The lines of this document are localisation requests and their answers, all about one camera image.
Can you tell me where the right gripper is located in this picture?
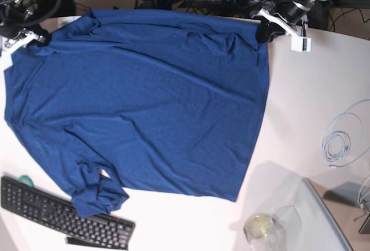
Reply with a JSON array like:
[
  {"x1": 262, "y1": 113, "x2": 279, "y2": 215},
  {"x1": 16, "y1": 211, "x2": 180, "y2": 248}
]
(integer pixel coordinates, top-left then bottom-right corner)
[{"x1": 1, "y1": 16, "x2": 51, "y2": 46}]

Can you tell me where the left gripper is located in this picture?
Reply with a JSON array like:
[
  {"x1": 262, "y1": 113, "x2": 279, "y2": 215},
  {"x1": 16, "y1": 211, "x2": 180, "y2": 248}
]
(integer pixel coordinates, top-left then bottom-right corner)
[{"x1": 256, "y1": 1, "x2": 311, "y2": 43}]

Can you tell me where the dark blue t-shirt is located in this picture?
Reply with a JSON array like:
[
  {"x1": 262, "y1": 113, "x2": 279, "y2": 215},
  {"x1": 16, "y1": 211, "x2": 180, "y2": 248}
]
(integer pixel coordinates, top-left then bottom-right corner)
[{"x1": 4, "y1": 9, "x2": 269, "y2": 217}]

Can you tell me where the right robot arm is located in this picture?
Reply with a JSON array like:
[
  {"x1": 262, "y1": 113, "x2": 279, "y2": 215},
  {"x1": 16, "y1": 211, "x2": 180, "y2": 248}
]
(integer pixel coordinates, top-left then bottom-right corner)
[{"x1": 1, "y1": 0, "x2": 62, "y2": 48}]

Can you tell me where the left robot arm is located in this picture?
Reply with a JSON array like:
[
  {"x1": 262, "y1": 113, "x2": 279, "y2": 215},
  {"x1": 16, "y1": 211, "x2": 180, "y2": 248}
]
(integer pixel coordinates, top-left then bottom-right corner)
[{"x1": 256, "y1": 0, "x2": 329, "y2": 43}]

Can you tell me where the green tape roll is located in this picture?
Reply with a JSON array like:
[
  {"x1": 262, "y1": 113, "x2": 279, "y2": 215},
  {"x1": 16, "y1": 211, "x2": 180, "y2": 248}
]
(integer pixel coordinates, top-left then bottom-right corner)
[{"x1": 17, "y1": 175, "x2": 34, "y2": 188}]

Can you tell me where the black computer keyboard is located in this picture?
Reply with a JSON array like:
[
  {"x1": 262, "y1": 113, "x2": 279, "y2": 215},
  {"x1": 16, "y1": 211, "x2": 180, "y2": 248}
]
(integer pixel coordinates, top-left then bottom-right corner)
[{"x1": 1, "y1": 176, "x2": 135, "y2": 246}]

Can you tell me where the clear tape roll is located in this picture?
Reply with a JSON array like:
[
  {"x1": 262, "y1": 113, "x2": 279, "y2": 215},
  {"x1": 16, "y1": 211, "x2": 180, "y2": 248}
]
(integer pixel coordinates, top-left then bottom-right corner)
[{"x1": 243, "y1": 213, "x2": 276, "y2": 242}]

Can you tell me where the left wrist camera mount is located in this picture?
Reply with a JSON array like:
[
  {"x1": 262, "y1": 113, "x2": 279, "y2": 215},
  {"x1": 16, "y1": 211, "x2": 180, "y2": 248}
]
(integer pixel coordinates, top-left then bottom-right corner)
[{"x1": 251, "y1": 9, "x2": 312, "y2": 52}]

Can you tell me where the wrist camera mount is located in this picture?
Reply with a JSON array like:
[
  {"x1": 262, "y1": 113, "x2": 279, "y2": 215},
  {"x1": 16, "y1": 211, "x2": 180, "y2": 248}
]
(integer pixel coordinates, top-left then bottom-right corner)
[
  {"x1": 251, "y1": 9, "x2": 312, "y2": 52},
  {"x1": 1, "y1": 28, "x2": 46, "y2": 70}
]

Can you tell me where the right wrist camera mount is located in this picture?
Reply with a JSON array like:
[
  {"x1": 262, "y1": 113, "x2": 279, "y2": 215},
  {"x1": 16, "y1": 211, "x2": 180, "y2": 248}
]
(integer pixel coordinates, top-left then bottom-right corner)
[{"x1": 1, "y1": 28, "x2": 46, "y2": 70}]

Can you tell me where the light blue coiled cable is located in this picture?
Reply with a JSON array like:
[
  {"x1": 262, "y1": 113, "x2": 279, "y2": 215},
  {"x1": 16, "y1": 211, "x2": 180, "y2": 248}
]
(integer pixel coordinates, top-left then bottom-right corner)
[{"x1": 321, "y1": 99, "x2": 370, "y2": 168}]

